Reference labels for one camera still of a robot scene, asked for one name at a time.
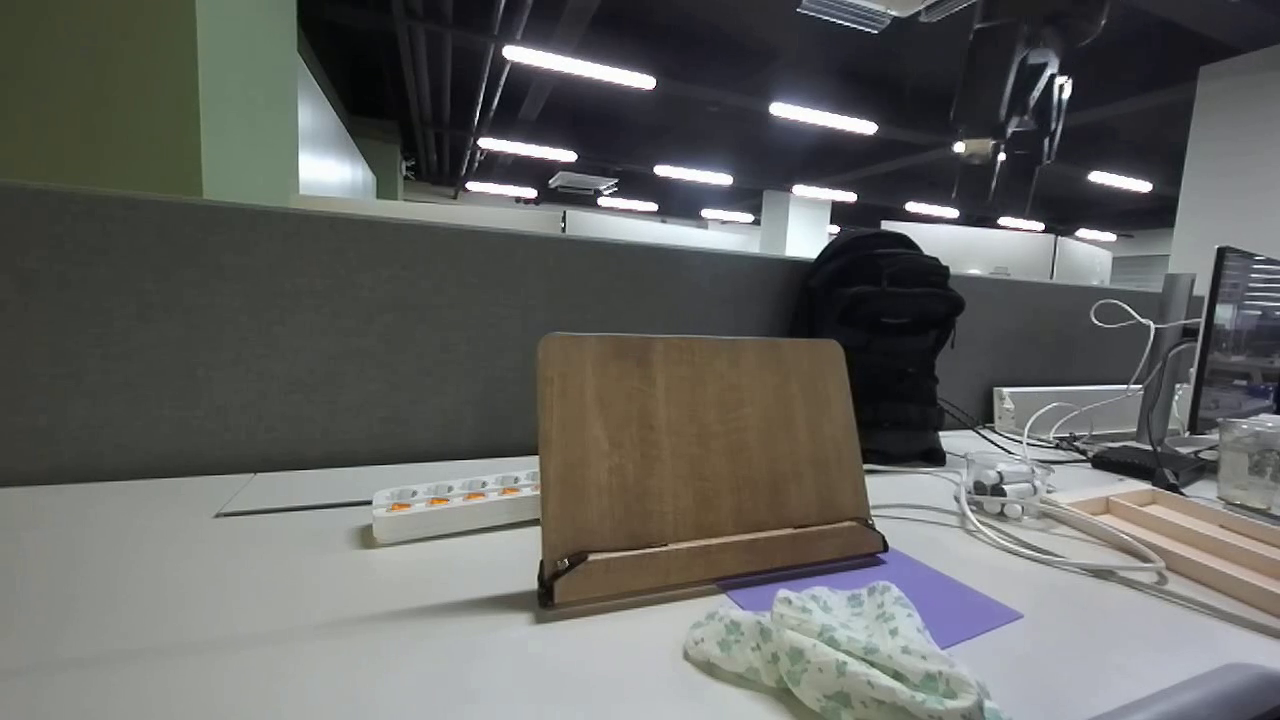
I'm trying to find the ceiling air vent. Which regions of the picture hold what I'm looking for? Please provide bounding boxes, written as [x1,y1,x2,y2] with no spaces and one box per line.
[795,0,975,40]

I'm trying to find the white power strip orange switches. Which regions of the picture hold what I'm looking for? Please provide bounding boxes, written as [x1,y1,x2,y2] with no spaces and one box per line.
[367,463,544,548]

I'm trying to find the grey monitor stand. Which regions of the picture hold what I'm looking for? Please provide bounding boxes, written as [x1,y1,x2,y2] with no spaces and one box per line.
[1092,274,1221,495]

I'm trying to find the wooden book stand board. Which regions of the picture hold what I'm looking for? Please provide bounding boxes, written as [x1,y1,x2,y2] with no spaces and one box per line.
[532,333,891,625]

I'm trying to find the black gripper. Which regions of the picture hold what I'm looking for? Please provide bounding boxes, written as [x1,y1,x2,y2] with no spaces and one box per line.
[987,40,1078,182]

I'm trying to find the white building pillar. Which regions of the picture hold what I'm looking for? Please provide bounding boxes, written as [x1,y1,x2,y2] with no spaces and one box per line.
[754,188,837,261]

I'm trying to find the clear plastic container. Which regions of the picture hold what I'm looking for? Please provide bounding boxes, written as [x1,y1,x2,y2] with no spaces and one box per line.
[1210,412,1280,520]

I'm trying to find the purple paper sheet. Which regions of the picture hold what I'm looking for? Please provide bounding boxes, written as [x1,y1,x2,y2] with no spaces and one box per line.
[716,548,1028,658]

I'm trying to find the light wooden tray frame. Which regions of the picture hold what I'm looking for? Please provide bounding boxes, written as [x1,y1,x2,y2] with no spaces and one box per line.
[1058,485,1280,619]

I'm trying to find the white green floral cloth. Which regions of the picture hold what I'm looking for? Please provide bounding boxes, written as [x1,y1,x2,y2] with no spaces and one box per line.
[678,581,994,720]

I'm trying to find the white cable on desk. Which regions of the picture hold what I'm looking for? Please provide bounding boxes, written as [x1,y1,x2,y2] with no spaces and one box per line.
[863,457,1172,592]

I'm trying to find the white rectangular box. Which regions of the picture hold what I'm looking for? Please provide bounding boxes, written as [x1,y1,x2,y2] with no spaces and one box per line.
[987,379,1151,446]

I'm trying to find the white plug adapter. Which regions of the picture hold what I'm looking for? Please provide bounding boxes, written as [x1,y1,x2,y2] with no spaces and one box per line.
[964,457,1055,526]

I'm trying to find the black computer monitor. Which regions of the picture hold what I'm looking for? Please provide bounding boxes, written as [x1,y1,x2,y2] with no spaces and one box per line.
[1188,243,1280,439]

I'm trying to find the white looped cable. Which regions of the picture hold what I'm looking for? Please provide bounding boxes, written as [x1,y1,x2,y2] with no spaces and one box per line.
[1089,291,1203,393]

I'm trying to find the grey power strip cable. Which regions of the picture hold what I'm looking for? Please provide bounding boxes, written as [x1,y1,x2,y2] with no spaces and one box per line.
[210,495,377,520]

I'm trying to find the grey fabric desk partition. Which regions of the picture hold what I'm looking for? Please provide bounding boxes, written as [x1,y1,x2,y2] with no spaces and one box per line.
[0,182,1203,494]

